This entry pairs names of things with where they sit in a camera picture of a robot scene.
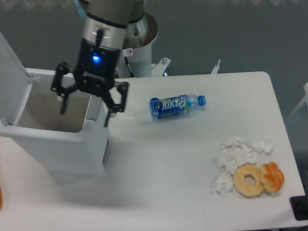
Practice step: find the blue labelled drink bottle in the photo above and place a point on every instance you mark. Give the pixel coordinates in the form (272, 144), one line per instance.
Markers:
(175, 106)

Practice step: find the small crumpled white tissue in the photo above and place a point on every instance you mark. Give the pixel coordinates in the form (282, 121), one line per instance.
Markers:
(224, 185)

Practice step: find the twisted orange bread roll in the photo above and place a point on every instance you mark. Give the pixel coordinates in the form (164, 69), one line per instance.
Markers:
(271, 177)

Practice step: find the white trash can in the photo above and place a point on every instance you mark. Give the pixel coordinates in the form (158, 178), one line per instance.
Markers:
(72, 143)

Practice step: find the large crumpled white tissue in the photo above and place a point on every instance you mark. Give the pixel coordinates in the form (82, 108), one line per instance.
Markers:
(237, 151)

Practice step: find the white frame at right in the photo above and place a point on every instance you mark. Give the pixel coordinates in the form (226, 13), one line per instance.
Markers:
(299, 110)

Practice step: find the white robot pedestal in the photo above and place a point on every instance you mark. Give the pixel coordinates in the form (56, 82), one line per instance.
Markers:
(136, 57)

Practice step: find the orange object at edge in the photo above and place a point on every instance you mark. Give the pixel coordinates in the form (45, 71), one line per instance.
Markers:
(1, 196)

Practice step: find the white trash can lid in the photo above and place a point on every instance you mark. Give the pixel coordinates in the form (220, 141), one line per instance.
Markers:
(15, 85)

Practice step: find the black device at edge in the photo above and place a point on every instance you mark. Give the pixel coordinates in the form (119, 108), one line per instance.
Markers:
(299, 206)

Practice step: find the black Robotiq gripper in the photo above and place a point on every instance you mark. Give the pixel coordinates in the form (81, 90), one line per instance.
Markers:
(94, 74)

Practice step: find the ring doughnut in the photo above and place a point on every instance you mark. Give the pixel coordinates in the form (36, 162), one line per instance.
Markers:
(246, 180)

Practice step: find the white bottle cap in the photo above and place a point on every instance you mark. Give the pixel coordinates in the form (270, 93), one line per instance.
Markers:
(131, 112)

